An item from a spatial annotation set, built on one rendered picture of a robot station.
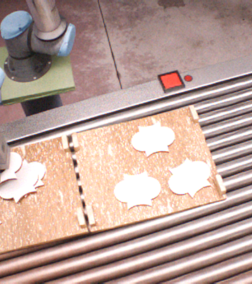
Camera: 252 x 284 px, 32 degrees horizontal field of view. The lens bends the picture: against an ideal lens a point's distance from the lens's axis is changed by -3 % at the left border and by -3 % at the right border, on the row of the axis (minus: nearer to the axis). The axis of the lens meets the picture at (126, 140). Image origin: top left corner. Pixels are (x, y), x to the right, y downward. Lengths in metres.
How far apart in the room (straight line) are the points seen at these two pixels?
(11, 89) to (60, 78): 0.19
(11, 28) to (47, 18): 0.18
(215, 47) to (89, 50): 0.84
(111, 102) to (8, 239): 0.58
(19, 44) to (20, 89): 0.18
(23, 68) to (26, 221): 0.61
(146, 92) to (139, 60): 1.38
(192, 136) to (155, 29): 1.79
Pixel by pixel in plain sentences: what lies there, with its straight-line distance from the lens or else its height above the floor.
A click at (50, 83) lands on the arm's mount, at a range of 1.70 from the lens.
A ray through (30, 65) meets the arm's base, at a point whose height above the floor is 0.96.
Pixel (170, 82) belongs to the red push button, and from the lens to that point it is 1.60.
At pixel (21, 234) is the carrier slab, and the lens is 1.36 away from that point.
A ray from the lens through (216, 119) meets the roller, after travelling 1.53.
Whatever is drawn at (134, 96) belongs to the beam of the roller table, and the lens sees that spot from 1.58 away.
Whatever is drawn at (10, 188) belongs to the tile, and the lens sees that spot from 1.42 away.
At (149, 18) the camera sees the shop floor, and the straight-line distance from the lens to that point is 3.25.
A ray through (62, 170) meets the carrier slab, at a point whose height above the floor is 0.94.
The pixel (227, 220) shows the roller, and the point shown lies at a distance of 1.35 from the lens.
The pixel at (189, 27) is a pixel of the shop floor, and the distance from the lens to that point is 3.18.
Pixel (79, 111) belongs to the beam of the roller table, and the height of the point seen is 0.92.
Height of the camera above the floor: 2.14
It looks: 56 degrees down
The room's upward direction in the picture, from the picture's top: 8 degrees counter-clockwise
